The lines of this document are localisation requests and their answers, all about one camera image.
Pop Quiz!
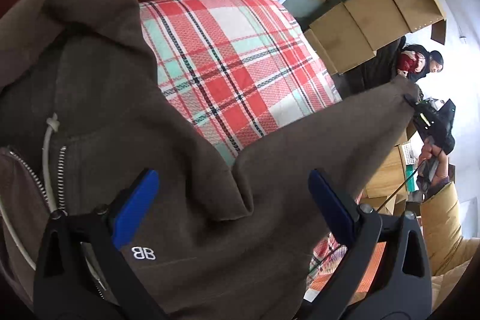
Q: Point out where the thin black cable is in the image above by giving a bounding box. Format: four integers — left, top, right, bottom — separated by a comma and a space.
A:
375, 160, 426, 214

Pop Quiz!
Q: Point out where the brown zip hoodie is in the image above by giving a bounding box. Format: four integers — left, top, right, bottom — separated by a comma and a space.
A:
0, 0, 421, 320

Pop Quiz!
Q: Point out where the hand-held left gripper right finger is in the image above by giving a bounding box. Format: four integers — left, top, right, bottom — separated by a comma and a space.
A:
307, 169, 433, 320

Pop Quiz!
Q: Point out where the red plaid blanket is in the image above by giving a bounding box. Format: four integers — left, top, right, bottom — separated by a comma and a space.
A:
139, 0, 387, 292

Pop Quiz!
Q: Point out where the person's right hand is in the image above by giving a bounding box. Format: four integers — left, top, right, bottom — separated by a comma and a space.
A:
417, 141, 451, 190

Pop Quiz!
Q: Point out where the red plush doll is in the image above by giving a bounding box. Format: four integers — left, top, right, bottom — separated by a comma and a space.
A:
397, 43, 446, 81

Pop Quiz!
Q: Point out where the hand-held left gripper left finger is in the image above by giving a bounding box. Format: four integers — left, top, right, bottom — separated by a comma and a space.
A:
33, 169, 167, 320

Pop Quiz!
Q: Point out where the closed cardboard box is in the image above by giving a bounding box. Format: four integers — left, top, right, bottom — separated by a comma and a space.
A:
303, 28, 343, 76
343, 0, 412, 48
309, 3, 378, 74

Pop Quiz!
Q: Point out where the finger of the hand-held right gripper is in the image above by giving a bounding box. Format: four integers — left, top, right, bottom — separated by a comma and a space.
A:
403, 94, 427, 111

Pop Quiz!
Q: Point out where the person's right forearm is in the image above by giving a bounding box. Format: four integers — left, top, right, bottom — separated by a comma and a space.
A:
419, 181, 474, 277

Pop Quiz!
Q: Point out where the pile of dark clothes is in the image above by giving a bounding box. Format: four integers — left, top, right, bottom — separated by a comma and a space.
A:
347, 36, 426, 97

